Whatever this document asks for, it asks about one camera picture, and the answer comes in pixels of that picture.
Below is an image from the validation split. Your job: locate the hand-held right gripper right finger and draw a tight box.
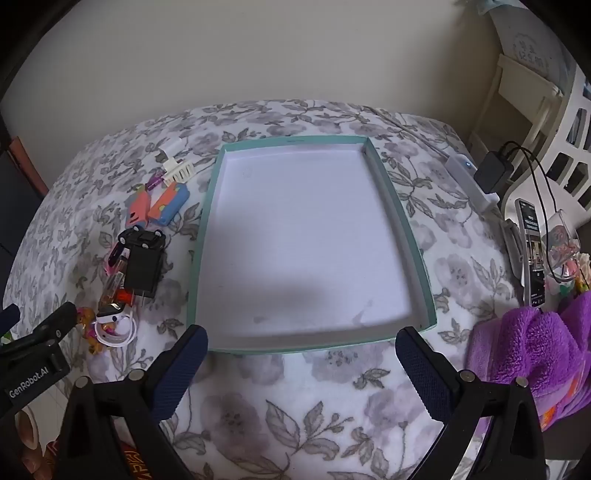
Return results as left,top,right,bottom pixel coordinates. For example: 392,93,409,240
396,326,548,480

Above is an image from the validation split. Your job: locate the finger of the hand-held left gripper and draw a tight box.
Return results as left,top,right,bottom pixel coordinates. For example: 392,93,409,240
0,302,78,355
0,305,21,335

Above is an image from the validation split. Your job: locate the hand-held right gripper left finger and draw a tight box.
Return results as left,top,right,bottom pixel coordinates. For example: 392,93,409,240
53,324,209,480

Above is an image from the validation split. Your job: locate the orange cat toy figure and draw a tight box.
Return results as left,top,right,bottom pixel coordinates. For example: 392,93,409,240
76,307,109,354

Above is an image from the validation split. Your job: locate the white smart band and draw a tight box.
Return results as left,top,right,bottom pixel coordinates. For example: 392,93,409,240
93,305,138,347

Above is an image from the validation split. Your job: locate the black charger adapter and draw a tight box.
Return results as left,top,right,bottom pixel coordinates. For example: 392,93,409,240
124,249,163,303

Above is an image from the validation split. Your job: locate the black toy car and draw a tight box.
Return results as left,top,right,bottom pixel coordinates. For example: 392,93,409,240
117,226,167,252

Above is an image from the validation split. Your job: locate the teal-rimmed white tray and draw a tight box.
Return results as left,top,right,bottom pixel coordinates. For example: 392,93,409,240
187,135,437,356

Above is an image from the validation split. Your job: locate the person's left hand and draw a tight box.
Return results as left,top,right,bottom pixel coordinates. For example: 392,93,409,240
14,408,56,476

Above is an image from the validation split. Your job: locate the dark cabinet with brown edge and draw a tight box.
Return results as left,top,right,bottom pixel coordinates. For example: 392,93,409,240
0,134,49,296

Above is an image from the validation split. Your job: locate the floral printed blanket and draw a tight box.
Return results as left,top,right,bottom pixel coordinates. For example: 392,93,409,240
9,98,527,480

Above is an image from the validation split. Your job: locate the purple fleece towel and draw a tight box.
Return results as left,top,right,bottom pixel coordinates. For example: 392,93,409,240
465,291,591,432

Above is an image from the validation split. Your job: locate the smartphone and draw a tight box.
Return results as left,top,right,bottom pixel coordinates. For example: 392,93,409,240
515,198,548,308

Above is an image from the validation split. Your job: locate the clear glass cup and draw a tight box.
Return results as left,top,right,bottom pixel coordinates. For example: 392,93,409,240
542,210,583,278

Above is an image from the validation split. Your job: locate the cream hair claw clip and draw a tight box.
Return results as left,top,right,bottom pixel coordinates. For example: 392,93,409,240
163,158,195,184

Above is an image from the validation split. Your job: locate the white power bank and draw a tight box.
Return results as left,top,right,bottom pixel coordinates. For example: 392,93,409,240
445,154,502,213

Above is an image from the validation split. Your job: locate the black power adapter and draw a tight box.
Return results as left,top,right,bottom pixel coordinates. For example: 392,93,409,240
475,150,514,195

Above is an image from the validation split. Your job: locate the white wooden chair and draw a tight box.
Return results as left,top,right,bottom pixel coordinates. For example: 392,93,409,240
468,53,566,160

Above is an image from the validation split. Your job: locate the grey printed cushion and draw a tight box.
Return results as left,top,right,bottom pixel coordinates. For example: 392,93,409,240
485,0,578,84

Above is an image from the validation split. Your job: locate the white slatted bed frame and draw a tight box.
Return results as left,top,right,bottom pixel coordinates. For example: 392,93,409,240
536,76,591,208

